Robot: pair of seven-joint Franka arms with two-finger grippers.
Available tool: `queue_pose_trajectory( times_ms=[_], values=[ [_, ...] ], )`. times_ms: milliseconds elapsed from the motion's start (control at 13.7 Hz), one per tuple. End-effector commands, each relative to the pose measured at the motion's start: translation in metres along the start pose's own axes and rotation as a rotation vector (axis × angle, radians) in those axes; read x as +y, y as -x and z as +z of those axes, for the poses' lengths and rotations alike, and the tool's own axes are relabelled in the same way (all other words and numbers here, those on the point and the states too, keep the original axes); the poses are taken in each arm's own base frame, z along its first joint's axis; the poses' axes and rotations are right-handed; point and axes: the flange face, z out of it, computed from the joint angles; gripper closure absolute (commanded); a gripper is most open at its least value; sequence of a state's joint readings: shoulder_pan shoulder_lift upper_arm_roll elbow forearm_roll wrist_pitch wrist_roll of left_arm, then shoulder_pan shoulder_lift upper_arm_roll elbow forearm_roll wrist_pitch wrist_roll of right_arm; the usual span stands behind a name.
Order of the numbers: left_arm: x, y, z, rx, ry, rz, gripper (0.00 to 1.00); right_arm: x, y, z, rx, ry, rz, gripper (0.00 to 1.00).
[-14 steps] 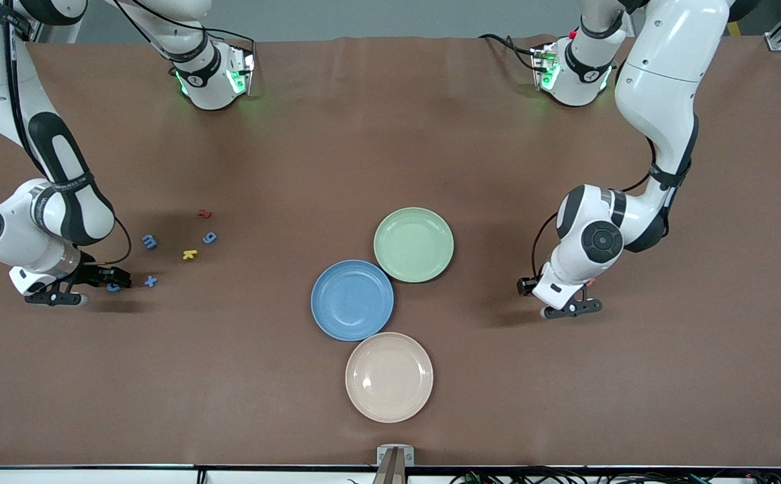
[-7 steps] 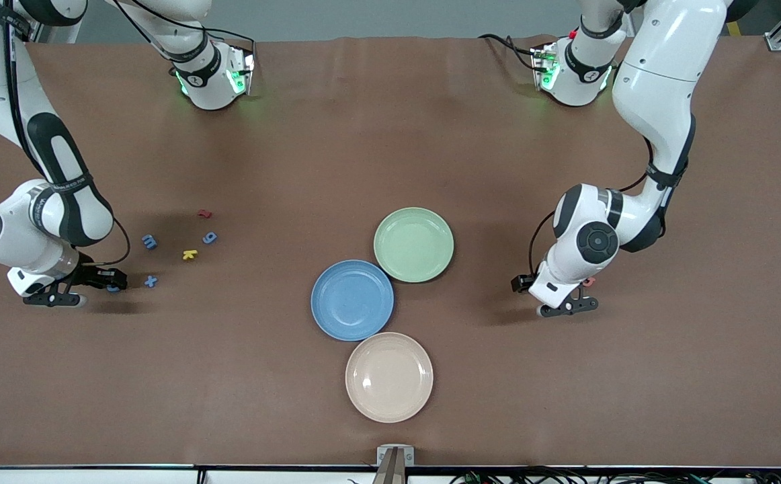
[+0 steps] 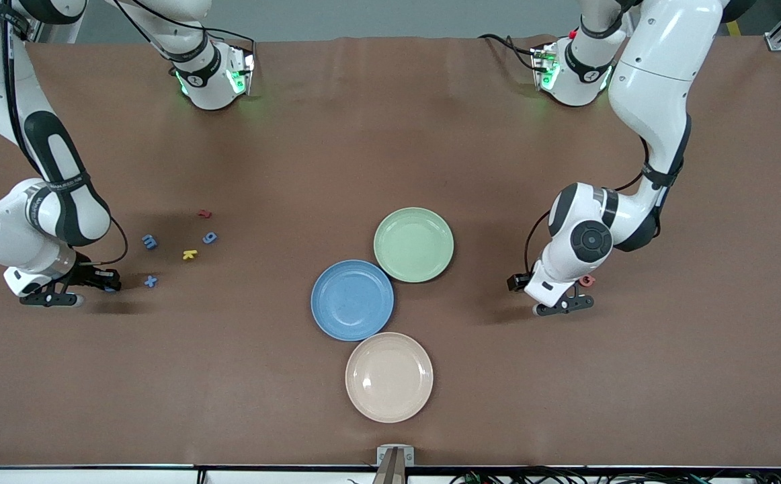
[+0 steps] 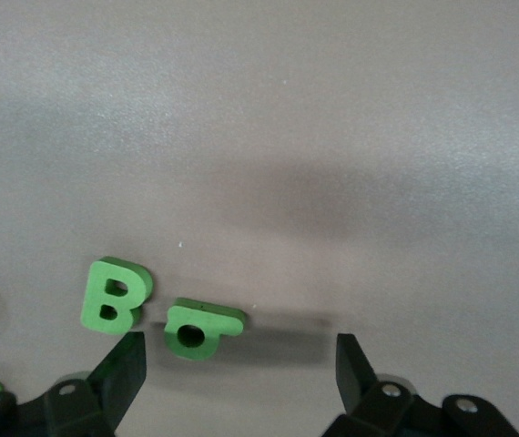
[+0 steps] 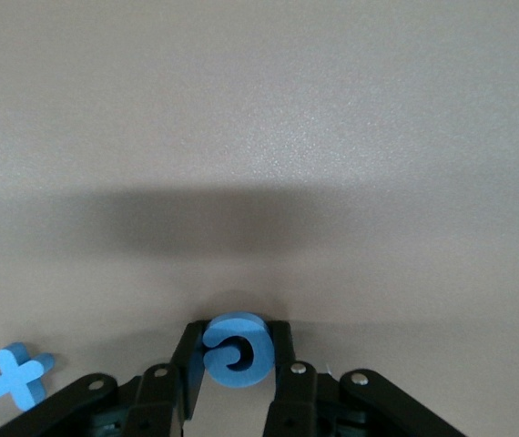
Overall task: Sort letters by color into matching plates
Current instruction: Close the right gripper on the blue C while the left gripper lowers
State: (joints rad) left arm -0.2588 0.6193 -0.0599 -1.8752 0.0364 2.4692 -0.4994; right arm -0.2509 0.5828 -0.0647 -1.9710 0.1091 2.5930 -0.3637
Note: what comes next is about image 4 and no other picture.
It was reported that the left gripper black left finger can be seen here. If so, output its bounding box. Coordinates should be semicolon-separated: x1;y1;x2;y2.
0;331;147;437

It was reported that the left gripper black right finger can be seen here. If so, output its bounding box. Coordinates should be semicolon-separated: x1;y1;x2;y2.
321;333;519;437

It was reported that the brown table cover sheet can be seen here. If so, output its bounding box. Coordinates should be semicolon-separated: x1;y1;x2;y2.
0;0;519;437

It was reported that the green lowercase foam letter b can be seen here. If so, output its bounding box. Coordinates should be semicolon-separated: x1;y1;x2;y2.
162;297;247;361

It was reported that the green capital foam letter B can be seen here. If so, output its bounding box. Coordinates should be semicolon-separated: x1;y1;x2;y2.
79;256;155;337

